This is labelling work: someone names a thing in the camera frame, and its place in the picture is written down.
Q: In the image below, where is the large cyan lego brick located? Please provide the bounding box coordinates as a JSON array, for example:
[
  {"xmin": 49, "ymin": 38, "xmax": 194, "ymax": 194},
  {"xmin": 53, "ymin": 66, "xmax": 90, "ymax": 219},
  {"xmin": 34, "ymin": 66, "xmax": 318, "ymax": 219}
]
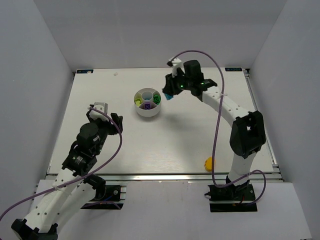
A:
[{"xmin": 164, "ymin": 93, "xmax": 173, "ymax": 101}]

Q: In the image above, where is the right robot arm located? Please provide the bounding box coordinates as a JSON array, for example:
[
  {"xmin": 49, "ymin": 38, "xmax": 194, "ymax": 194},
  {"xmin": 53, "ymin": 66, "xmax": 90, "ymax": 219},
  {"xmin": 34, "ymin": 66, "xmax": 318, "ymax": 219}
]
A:
[{"xmin": 162, "ymin": 58, "xmax": 266, "ymax": 189}]

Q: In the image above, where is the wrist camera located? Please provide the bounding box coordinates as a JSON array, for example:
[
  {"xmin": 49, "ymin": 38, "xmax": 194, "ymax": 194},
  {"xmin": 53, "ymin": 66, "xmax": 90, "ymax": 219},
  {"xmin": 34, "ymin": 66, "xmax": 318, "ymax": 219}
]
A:
[
  {"xmin": 86, "ymin": 102, "xmax": 109, "ymax": 122},
  {"xmin": 166, "ymin": 57, "xmax": 183, "ymax": 78}
]

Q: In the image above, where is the right blue corner sticker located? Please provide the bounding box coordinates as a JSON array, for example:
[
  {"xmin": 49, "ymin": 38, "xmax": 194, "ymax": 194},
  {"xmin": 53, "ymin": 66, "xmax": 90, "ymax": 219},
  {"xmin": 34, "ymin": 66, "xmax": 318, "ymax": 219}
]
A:
[{"xmin": 224, "ymin": 67, "xmax": 243, "ymax": 72}]

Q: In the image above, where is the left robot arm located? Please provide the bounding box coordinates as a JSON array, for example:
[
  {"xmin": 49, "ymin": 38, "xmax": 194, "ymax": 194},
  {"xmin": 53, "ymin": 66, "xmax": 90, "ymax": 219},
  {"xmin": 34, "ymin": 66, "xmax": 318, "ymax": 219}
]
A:
[{"xmin": 11, "ymin": 109, "xmax": 123, "ymax": 240}]

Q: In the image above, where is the lime green lego brick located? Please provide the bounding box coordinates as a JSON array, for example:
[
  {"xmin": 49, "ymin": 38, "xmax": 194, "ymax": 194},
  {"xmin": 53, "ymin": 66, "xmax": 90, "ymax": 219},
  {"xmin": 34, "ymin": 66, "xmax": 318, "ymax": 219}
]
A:
[{"xmin": 134, "ymin": 97, "xmax": 144, "ymax": 107}]

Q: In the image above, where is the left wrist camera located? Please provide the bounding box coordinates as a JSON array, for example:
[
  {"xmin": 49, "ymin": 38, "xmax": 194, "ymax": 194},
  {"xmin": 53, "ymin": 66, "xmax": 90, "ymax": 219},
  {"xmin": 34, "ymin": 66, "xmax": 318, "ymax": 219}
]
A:
[{"xmin": 86, "ymin": 102, "xmax": 109, "ymax": 122}]

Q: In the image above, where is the dark green lego brick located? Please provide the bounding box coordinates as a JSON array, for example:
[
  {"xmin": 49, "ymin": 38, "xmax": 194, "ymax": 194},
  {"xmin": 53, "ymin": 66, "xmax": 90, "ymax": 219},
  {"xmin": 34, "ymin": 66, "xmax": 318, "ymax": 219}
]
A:
[{"xmin": 153, "ymin": 94, "xmax": 161, "ymax": 105}]

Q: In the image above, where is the white round divided container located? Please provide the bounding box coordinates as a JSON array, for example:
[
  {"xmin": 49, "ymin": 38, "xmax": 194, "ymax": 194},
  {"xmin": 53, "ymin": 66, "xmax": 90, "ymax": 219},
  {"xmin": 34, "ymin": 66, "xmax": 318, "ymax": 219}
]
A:
[{"xmin": 133, "ymin": 88, "xmax": 162, "ymax": 118}]

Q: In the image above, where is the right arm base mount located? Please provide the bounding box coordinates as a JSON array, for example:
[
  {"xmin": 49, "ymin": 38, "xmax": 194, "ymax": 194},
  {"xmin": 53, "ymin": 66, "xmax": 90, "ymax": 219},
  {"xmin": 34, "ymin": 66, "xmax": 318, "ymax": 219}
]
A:
[{"xmin": 204, "ymin": 180, "xmax": 258, "ymax": 213}]

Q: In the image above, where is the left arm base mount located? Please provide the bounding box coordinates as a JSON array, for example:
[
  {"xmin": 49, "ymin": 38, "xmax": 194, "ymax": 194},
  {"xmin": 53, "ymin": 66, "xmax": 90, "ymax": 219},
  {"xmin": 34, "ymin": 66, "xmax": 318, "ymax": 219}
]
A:
[{"xmin": 81, "ymin": 174, "xmax": 126, "ymax": 210}]

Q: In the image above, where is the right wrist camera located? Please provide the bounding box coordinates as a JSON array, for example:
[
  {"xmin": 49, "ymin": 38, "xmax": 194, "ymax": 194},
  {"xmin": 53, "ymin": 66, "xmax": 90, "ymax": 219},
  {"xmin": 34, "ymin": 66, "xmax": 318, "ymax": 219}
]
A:
[{"xmin": 166, "ymin": 57, "xmax": 183, "ymax": 78}]

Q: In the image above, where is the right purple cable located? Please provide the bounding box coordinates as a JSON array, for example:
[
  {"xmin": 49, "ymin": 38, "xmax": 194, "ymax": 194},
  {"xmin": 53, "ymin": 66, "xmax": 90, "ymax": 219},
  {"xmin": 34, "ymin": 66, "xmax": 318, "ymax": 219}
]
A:
[{"xmin": 166, "ymin": 50, "xmax": 266, "ymax": 206}]

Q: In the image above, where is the yellow round lego piece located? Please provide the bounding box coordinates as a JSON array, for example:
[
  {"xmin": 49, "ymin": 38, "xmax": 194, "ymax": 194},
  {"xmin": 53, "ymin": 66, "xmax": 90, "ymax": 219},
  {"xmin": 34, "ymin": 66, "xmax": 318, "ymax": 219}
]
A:
[{"xmin": 204, "ymin": 156, "xmax": 216, "ymax": 172}]

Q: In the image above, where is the left blue corner sticker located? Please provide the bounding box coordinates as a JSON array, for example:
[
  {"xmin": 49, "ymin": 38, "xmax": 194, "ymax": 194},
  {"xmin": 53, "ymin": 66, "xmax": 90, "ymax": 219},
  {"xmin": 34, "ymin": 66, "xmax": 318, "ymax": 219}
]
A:
[{"xmin": 76, "ymin": 69, "xmax": 94, "ymax": 74}]

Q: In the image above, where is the blue corner sticker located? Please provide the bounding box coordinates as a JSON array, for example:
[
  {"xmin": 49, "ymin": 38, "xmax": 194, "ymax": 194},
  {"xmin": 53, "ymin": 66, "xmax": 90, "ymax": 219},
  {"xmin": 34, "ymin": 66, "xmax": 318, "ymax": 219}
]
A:
[
  {"xmin": 76, "ymin": 69, "xmax": 94, "ymax": 74},
  {"xmin": 224, "ymin": 67, "xmax": 243, "ymax": 72}
]

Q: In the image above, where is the purple lego brick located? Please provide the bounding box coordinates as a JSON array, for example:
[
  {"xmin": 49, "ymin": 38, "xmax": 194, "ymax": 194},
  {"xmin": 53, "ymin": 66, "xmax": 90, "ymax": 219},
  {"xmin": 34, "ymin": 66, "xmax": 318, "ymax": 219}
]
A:
[{"xmin": 143, "ymin": 102, "xmax": 154, "ymax": 110}]

